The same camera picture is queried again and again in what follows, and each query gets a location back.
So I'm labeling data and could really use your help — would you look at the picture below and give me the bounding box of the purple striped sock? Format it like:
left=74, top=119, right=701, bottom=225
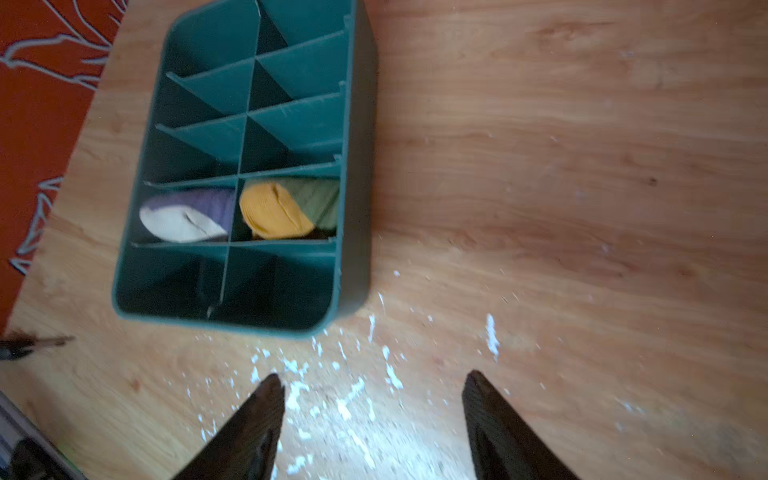
left=139, top=188, right=236, bottom=243

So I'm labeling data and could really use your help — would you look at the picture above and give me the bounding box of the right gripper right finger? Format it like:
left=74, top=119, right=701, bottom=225
left=462, top=370, right=576, bottom=480

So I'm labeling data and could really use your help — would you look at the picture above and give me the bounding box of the green compartment tray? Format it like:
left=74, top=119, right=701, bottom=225
left=112, top=1, right=378, bottom=337

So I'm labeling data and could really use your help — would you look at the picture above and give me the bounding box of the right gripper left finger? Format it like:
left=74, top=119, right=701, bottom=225
left=175, top=373, right=285, bottom=480

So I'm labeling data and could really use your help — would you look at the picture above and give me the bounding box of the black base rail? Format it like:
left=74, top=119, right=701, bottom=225
left=1, top=394, right=86, bottom=480

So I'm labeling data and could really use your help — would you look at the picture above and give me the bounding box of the green striped sock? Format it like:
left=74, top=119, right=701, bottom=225
left=238, top=177, right=341, bottom=240

